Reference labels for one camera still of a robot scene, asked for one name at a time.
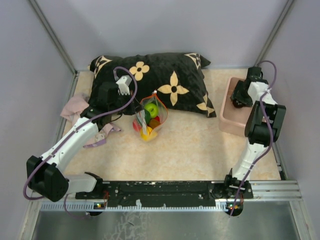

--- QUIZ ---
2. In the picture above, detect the dark green toy lime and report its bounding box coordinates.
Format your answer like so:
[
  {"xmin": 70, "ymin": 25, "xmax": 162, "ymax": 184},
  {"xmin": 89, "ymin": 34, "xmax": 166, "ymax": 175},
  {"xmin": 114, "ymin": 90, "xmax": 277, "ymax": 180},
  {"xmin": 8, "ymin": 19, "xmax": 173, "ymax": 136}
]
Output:
[{"xmin": 144, "ymin": 111, "xmax": 151, "ymax": 125}]

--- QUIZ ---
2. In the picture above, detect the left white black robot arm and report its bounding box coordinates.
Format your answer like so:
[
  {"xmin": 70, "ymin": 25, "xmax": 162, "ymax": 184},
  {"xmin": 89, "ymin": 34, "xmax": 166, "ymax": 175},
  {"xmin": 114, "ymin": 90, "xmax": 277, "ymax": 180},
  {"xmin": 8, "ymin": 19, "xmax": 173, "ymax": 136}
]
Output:
[{"xmin": 23, "ymin": 75, "xmax": 138, "ymax": 202}]

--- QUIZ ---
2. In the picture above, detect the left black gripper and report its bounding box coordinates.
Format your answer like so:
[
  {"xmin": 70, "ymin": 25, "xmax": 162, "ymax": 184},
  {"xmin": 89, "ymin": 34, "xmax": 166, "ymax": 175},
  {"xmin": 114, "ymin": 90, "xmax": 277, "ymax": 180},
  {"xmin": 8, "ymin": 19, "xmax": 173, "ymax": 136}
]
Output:
[{"xmin": 109, "ymin": 90, "xmax": 144, "ymax": 116}]

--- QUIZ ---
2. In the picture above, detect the right aluminium corner post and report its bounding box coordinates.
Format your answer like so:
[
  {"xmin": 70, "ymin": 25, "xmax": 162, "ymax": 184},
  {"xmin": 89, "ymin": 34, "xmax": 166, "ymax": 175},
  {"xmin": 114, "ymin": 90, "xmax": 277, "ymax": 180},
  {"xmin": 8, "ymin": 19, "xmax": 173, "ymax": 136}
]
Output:
[{"xmin": 254, "ymin": 0, "xmax": 296, "ymax": 66}]

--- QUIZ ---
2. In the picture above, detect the black floral pillow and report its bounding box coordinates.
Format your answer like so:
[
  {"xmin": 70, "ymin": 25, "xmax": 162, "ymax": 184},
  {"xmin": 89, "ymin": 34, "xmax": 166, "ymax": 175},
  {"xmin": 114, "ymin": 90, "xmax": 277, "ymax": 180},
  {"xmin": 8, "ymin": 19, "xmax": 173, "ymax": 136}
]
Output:
[{"xmin": 89, "ymin": 52, "xmax": 217, "ymax": 118}]

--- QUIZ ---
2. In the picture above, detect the left aluminium corner post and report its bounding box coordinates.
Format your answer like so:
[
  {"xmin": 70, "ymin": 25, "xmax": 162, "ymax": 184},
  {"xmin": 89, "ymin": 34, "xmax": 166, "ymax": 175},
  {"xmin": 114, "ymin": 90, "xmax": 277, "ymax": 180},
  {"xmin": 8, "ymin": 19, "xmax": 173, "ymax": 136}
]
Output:
[{"xmin": 27, "ymin": 0, "xmax": 78, "ymax": 75}]

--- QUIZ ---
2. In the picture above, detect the light green toy fruit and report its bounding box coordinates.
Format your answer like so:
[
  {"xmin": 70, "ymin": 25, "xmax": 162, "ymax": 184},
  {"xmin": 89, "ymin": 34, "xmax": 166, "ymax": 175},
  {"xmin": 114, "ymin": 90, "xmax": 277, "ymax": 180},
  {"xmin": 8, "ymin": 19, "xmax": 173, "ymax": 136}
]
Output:
[{"xmin": 144, "ymin": 102, "xmax": 159, "ymax": 119}]

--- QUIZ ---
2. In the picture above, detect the aluminium corner post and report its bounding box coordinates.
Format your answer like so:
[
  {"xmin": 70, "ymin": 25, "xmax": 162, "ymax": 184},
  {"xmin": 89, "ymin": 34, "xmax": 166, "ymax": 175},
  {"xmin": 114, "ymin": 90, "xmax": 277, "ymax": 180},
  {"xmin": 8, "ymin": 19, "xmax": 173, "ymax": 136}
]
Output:
[
  {"xmin": 27, "ymin": 0, "xmax": 78, "ymax": 75},
  {"xmin": 254, "ymin": 0, "xmax": 296, "ymax": 66}
]

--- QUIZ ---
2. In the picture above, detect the pink plastic bin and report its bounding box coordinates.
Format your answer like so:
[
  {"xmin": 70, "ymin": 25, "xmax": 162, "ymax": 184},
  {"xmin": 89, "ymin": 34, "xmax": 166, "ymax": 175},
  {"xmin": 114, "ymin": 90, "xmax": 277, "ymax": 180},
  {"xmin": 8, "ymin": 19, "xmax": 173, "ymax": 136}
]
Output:
[{"xmin": 219, "ymin": 77, "xmax": 252, "ymax": 137}]

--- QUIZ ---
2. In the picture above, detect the yellow toy lemon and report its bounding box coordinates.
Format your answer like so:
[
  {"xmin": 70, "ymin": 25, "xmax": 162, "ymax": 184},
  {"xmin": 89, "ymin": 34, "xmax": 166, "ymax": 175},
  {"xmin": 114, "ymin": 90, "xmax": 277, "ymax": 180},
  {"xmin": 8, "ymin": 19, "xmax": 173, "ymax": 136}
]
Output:
[{"xmin": 139, "ymin": 126, "xmax": 158, "ymax": 142}]

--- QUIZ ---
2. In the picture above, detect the brown toy fruit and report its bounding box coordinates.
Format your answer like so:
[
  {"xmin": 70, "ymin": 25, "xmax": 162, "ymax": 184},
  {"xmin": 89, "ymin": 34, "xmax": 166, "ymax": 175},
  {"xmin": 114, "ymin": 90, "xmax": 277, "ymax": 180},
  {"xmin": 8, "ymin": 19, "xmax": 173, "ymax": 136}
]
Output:
[{"xmin": 148, "ymin": 118, "xmax": 161, "ymax": 129}]

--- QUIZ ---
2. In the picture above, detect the clear zip bag orange zipper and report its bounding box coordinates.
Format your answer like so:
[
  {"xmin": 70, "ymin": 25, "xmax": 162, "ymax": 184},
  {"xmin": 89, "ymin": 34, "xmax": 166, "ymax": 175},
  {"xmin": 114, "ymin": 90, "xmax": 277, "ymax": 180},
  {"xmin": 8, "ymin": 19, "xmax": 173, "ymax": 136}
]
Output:
[{"xmin": 132, "ymin": 90, "xmax": 168, "ymax": 142}]

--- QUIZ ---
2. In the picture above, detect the dark mangosteen toy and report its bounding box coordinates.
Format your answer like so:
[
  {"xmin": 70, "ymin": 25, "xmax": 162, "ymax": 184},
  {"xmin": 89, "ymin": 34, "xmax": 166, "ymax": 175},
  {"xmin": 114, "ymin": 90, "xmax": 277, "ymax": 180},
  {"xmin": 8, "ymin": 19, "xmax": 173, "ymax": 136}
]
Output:
[{"xmin": 232, "ymin": 99, "xmax": 246, "ymax": 109}]

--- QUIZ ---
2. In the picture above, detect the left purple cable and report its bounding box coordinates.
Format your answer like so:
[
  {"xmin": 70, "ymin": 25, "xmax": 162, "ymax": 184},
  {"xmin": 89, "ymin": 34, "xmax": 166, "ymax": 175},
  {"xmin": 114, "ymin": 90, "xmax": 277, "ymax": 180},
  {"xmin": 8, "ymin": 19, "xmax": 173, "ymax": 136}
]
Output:
[{"xmin": 22, "ymin": 66, "xmax": 139, "ymax": 220}]

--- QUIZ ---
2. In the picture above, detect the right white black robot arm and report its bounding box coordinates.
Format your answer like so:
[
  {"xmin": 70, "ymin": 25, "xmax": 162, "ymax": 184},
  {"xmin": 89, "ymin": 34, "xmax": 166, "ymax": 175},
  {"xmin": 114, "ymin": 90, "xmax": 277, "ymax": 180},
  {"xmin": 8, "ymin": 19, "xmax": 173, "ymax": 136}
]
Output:
[{"xmin": 223, "ymin": 66, "xmax": 286, "ymax": 198}]

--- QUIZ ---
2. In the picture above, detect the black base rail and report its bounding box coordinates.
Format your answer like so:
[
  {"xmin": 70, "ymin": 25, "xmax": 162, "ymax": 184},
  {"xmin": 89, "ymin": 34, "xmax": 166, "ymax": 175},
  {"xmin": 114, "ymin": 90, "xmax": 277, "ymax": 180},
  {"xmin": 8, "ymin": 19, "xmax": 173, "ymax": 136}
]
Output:
[{"xmin": 75, "ymin": 174, "xmax": 254, "ymax": 216}]

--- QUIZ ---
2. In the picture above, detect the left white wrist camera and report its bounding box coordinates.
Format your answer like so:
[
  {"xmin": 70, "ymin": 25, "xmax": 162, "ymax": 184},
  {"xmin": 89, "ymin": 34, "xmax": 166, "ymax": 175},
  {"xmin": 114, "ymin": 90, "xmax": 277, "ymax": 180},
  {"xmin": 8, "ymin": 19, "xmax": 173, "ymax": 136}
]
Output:
[{"xmin": 115, "ymin": 75, "xmax": 132, "ymax": 96}]

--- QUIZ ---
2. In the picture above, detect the pink purple cloth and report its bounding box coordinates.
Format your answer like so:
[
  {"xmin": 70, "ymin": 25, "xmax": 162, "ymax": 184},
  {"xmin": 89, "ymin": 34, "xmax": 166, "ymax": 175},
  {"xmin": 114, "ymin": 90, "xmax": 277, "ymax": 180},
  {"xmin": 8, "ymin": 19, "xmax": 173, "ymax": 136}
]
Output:
[{"xmin": 60, "ymin": 92, "xmax": 121, "ymax": 148}]

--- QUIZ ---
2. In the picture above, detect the red toy apple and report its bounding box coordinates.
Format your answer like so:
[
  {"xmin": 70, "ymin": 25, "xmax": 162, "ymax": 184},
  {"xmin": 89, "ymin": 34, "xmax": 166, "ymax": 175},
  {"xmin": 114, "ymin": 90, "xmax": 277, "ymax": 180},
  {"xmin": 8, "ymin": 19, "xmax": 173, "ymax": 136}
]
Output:
[{"xmin": 132, "ymin": 119, "xmax": 142, "ymax": 132}]

